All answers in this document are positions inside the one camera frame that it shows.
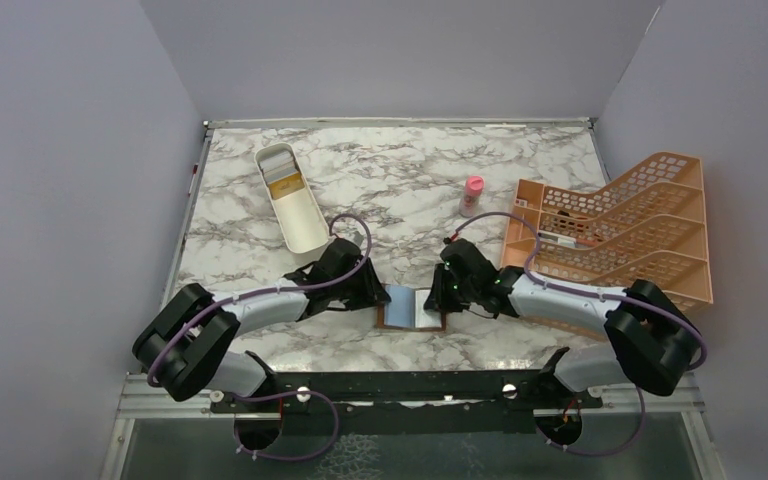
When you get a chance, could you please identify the brown leather card holder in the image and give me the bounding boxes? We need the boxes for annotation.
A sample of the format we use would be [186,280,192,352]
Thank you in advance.
[375,285,447,332]

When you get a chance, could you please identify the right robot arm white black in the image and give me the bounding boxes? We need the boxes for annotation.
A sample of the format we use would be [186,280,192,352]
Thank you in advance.
[426,239,707,407]

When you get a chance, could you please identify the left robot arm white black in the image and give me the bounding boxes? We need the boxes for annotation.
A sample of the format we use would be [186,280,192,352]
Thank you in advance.
[132,239,391,411]

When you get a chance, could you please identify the stack of credit cards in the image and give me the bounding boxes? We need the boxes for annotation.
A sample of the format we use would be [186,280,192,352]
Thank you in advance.
[258,150,305,200]

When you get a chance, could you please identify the white oblong plastic tray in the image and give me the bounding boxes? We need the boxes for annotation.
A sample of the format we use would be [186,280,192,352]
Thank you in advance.
[254,143,329,255]

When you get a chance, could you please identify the pink small bottle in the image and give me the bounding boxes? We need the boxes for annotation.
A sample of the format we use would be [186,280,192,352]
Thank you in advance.
[459,176,485,218]

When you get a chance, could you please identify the orange plastic file organizer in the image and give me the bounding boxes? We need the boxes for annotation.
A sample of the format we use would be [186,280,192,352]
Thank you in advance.
[500,152,713,313]

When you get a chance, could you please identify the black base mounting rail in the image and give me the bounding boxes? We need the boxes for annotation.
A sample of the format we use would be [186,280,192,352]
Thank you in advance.
[210,368,603,448]

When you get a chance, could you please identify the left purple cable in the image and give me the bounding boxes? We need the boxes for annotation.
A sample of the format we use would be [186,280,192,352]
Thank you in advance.
[146,213,373,389]

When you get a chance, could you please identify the purple cable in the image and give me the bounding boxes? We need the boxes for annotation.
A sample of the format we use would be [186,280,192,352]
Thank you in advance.
[146,213,373,389]
[446,211,709,372]

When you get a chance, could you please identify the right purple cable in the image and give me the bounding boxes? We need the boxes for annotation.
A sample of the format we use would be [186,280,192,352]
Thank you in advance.
[446,211,709,372]

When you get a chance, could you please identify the aluminium table frame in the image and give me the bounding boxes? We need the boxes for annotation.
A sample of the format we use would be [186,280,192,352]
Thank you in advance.
[102,120,724,479]

